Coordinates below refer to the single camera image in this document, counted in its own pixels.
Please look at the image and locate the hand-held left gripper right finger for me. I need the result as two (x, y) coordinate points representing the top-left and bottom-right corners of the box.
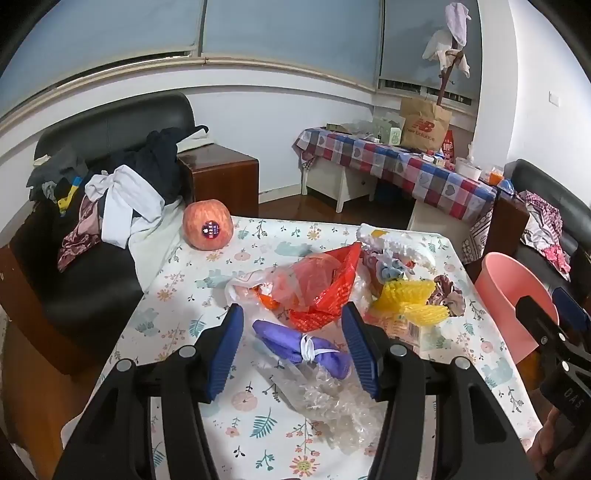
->
(341, 301), (539, 480)

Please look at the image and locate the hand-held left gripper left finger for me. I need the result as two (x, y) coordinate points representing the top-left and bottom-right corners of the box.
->
(53, 302), (245, 480)

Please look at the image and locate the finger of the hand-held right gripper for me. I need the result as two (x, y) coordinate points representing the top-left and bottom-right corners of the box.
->
(516, 295), (591, 372)
(553, 287), (591, 335)

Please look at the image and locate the pink plastic bucket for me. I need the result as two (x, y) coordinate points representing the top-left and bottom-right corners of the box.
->
(475, 252), (561, 365)

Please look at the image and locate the purple cloth bundle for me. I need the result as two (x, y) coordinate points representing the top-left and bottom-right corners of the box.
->
(252, 319), (354, 380)

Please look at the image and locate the clear plastic wrap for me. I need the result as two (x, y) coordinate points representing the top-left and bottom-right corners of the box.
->
(270, 355), (393, 455)

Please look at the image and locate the yellow foam fruit net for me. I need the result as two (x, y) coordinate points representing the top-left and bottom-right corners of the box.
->
(399, 302), (451, 328)
(372, 279), (437, 311)

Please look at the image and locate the person's right hand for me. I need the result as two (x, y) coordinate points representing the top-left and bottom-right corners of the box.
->
(527, 406), (575, 478)

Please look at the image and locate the clear snack wrapper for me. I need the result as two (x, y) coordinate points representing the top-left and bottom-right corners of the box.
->
(365, 314), (421, 347)

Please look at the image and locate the bright pink garment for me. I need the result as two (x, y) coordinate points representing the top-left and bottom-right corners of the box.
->
(540, 244), (573, 282)

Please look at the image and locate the red mesh bag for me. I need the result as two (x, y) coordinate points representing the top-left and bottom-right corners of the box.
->
(288, 242), (363, 332)

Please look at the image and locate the floral tablecloth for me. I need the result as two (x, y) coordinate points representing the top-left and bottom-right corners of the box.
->
(67, 215), (543, 480)

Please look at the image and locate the crumpled colourful wrapper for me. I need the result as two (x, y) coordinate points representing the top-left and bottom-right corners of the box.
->
(362, 251), (407, 296)

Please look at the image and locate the brown crumpled wrapper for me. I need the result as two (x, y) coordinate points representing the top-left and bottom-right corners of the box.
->
(427, 274), (465, 317)

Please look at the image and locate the plaid garment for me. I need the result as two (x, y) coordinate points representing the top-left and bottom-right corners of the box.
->
(517, 190), (565, 250)

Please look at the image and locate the clear bag with orange peel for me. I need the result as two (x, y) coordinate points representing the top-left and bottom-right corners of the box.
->
(225, 254), (345, 312)

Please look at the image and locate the wooden side table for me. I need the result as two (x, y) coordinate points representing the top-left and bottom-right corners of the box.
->
(464, 191), (529, 278)
(178, 144), (259, 217)

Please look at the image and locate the paisley patterned cloth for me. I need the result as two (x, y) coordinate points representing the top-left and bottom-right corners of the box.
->
(462, 203), (497, 266)

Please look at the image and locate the white foam fruit net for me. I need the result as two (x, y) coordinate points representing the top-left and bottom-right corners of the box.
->
(355, 224), (437, 273)

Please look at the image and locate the red apple with sticker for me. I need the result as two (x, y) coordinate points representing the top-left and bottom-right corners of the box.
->
(182, 199), (234, 251)

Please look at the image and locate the black leather armchair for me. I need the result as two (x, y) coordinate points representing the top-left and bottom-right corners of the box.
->
(503, 159), (591, 282)

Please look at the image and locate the white wooden desk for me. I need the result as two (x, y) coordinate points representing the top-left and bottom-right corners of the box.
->
(409, 198), (481, 245)
(302, 159), (372, 213)

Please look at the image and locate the black leather sofa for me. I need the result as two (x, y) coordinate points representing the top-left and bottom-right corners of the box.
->
(9, 91), (195, 370)

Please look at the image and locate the white bowl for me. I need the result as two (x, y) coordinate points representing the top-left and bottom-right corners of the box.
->
(455, 157), (483, 181)

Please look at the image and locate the pink patterned garment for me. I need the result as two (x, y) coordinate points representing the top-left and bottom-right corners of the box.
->
(58, 196), (102, 273)

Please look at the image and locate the small white box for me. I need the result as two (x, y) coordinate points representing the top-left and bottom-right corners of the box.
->
(420, 152), (455, 169)

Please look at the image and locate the side table with checkered cloth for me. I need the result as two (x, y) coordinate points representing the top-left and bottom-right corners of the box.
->
(292, 127), (498, 252)

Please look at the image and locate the dark navy garment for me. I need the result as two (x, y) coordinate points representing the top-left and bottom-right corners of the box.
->
(122, 126), (209, 217)

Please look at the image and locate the yellow and blue cloth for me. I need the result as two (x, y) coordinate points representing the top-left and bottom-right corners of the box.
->
(58, 178), (86, 215)

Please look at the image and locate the green box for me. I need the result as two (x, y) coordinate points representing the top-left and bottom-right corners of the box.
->
(372, 113), (406, 146)

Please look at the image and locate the brown paper bag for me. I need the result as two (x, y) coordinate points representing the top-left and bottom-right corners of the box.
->
(399, 98), (452, 151)

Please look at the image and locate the grey garment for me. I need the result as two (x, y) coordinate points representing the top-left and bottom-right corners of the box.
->
(26, 147), (88, 201)

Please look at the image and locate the wooden coat rack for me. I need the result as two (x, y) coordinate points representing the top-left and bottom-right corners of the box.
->
(434, 46), (465, 107)

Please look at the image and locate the white vent grille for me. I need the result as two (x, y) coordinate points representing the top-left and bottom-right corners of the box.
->
(379, 78), (472, 104)

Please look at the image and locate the white hanging garment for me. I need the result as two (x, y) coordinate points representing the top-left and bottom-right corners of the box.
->
(422, 30), (471, 79)

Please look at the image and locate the lilac hanging garment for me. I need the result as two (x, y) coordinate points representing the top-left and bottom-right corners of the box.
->
(445, 2), (472, 47)

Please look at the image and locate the window roller blind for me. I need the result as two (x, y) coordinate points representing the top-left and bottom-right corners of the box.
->
(0, 0), (206, 90)
(199, 0), (386, 90)
(379, 0), (483, 88)

